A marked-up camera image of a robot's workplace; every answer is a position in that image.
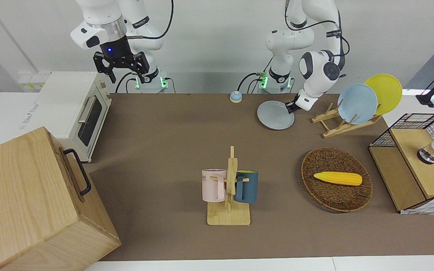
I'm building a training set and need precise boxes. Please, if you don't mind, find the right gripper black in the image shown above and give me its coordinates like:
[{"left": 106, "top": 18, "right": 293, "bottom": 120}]
[{"left": 93, "top": 33, "right": 150, "bottom": 84}]

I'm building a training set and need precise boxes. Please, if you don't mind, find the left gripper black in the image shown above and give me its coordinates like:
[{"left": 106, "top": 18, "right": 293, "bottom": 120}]
[{"left": 286, "top": 93, "right": 303, "bottom": 114}]

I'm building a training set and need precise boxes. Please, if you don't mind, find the gray round plate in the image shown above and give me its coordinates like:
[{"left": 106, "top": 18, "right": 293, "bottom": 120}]
[{"left": 257, "top": 100, "right": 295, "bottom": 131}]

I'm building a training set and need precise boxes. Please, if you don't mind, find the wooden plate rack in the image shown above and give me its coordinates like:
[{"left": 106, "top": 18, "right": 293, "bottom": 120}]
[{"left": 311, "top": 102, "right": 383, "bottom": 139}]

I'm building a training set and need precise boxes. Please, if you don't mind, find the light blue plate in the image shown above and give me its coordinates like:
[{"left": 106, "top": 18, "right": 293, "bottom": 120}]
[{"left": 338, "top": 84, "right": 378, "bottom": 125}]

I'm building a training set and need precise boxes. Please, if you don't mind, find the yellow plate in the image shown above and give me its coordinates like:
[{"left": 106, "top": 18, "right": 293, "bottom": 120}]
[{"left": 364, "top": 74, "right": 403, "bottom": 115}]

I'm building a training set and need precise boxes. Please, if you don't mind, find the white toaster oven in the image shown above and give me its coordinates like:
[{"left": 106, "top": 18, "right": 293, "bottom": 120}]
[{"left": 36, "top": 71, "right": 113, "bottom": 163}]

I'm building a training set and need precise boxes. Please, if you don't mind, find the yellow corn cob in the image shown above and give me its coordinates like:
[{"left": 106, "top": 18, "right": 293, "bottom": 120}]
[{"left": 313, "top": 171, "right": 363, "bottom": 186}]

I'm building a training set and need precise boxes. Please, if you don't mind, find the dark blue mug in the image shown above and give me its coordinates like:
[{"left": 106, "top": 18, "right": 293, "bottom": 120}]
[{"left": 234, "top": 170, "right": 259, "bottom": 204}]

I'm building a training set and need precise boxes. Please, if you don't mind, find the brown table cover sheet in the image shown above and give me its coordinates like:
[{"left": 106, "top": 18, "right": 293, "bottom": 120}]
[{"left": 84, "top": 93, "right": 434, "bottom": 262}]

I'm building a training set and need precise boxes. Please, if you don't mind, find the brown wicker basket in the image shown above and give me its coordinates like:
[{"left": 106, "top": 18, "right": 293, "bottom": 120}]
[{"left": 301, "top": 147, "right": 373, "bottom": 213}]

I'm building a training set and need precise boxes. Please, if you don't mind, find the pink mug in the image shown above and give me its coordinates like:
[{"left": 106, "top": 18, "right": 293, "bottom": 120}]
[{"left": 201, "top": 169, "right": 227, "bottom": 202}]

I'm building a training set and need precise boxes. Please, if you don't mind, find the wooden mug tree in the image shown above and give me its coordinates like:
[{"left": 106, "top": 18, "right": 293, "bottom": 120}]
[{"left": 206, "top": 146, "right": 251, "bottom": 226}]

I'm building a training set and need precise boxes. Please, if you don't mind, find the large wooden box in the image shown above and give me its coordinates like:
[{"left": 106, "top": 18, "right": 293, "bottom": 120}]
[{"left": 0, "top": 126, "right": 122, "bottom": 271}]

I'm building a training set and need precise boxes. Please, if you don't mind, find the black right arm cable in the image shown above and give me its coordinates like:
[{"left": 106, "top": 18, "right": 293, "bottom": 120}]
[{"left": 127, "top": 0, "right": 174, "bottom": 40}]

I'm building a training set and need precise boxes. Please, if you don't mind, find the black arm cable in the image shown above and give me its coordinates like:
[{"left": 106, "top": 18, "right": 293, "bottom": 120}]
[
  {"left": 285, "top": 0, "right": 350, "bottom": 58},
  {"left": 127, "top": 0, "right": 174, "bottom": 40}
]

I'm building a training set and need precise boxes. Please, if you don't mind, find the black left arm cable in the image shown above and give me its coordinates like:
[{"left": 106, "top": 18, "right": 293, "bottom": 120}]
[{"left": 285, "top": 0, "right": 350, "bottom": 58}]

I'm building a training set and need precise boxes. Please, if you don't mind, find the black metal box handle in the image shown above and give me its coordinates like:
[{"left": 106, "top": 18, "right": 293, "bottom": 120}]
[{"left": 63, "top": 148, "right": 92, "bottom": 197}]

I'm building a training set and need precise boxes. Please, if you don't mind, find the black wire basket grid lined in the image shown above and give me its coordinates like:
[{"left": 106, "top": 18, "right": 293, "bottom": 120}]
[{"left": 368, "top": 113, "right": 434, "bottom": 215}]

